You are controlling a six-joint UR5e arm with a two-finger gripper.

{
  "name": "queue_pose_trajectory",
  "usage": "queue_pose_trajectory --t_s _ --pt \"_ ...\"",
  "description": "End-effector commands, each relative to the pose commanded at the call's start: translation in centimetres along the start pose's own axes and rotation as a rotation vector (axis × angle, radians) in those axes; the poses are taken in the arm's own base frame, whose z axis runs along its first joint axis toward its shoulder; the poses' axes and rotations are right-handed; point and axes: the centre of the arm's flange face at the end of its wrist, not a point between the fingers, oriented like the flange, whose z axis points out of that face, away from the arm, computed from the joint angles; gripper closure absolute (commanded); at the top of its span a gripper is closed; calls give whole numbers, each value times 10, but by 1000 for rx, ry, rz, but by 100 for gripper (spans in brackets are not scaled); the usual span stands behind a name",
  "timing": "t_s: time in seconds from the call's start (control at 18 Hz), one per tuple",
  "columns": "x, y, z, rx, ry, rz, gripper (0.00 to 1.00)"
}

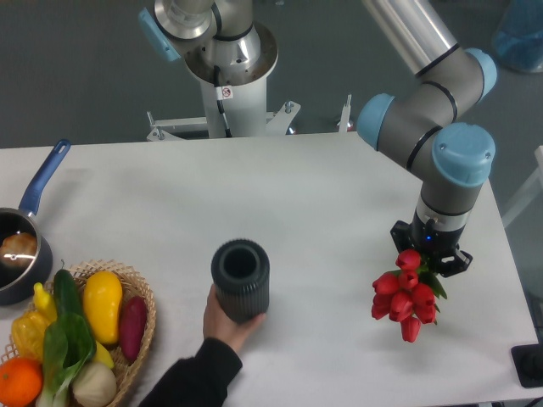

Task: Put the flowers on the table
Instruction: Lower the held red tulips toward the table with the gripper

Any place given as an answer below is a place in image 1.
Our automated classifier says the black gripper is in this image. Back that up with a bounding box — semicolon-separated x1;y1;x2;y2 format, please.
390;214;473;277

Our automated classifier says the red tulip bouquet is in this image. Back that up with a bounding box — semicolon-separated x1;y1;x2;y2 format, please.
371;248;447;343

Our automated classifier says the dark grey ribbed vase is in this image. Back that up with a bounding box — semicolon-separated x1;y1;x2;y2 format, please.
210;239;270;324

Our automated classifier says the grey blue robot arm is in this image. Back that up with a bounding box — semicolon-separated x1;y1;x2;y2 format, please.
138;1;497;277

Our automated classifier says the black sleeved forearm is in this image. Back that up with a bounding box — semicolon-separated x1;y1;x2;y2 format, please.
140;338;243;407

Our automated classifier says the person's hand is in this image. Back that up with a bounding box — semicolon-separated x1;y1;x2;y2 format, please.
203;284;266;354

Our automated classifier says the black device at edge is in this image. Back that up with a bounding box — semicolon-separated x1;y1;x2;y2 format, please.
511;344;542;388

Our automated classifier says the blue plastic bag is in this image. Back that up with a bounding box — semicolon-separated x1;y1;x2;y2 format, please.
492;0;542;74

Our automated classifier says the purple sweet potato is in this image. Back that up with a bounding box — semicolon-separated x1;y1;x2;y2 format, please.
119;296;147;363

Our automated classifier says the yellow squash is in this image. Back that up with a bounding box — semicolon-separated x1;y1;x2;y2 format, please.
82;270;123;345

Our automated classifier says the white garlic bulb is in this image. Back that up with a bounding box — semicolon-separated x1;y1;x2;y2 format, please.
72;362;117;407

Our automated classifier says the green cucumber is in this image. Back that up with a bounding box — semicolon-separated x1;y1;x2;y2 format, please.
53;269;85;317

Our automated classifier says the green bok choy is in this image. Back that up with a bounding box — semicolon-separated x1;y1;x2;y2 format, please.
36;312;97;407

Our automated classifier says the small yellow banana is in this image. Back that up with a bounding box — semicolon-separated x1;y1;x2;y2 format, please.
33;282;57;322

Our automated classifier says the yellow bell pepper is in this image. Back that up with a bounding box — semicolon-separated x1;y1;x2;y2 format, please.
11;311;50;363

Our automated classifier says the brown bun in pan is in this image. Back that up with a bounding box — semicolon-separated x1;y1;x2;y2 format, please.
1;232;37;269

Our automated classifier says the orange fruit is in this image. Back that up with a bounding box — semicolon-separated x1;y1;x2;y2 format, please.
1;357;43;407

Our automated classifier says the white frame at right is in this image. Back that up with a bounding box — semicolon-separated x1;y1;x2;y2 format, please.
501;146;542;228

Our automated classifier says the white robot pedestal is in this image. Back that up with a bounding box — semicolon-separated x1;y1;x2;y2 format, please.
146;20;357;142

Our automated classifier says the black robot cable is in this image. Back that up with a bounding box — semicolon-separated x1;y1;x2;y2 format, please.
211;65;233;139

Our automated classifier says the blue handled saucepan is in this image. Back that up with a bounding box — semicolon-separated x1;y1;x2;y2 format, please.
1;139;71;306

